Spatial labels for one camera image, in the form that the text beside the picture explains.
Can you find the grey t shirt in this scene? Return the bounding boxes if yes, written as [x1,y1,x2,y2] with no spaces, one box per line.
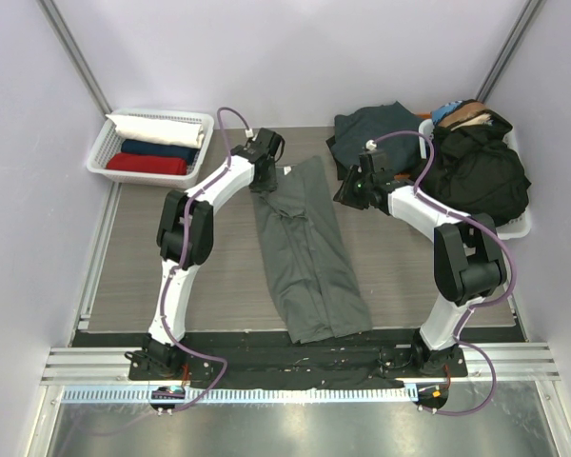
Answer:
[251,156,372,344]

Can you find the white plastic basket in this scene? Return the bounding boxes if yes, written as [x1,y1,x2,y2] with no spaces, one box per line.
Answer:
[87,109,214,189]
[418,118,532,240]

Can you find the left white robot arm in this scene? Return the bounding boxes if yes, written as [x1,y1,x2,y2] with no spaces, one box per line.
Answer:
[125,129,285,381]

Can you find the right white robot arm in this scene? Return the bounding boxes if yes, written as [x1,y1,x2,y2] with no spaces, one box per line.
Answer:
[334,149,506,376]

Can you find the dark teal t shirt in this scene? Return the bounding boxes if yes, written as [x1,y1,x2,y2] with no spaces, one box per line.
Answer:
[326,102,423,181]

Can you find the navy rolled t shirt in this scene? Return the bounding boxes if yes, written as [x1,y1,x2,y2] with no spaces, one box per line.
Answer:
[121,139,199,164]

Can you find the white rolled t shirt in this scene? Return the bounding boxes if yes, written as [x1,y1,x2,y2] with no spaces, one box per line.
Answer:
[107,114,205,149]

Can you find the black clothes pile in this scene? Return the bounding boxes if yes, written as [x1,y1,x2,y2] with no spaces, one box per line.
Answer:
[410,107,531,227]

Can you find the blue and tan clothes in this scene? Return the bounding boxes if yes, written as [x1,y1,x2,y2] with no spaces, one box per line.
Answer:
[430,99,487,129]

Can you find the red rolled t shirt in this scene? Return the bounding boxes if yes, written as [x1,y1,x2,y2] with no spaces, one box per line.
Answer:
[106,152,187,175]

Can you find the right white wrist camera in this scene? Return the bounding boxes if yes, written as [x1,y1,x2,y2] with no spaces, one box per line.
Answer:
[364,140,377,151]

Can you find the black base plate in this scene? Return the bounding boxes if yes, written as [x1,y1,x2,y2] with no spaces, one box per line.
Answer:
[70,326,525,389]

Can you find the right aluminium frame post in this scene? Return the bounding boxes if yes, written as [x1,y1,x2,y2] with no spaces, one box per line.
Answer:
[476,0,546,102]

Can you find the aluminium frame post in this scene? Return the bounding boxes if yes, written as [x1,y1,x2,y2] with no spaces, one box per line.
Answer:
[37,0,112,114]
[476,0,546,102]

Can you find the left aluminium frame post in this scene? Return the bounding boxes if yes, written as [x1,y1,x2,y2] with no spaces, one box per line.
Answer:
[37,0,112,114]

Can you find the slotted white cable duct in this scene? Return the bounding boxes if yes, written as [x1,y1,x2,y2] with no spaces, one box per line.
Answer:
[61,384,418,406]

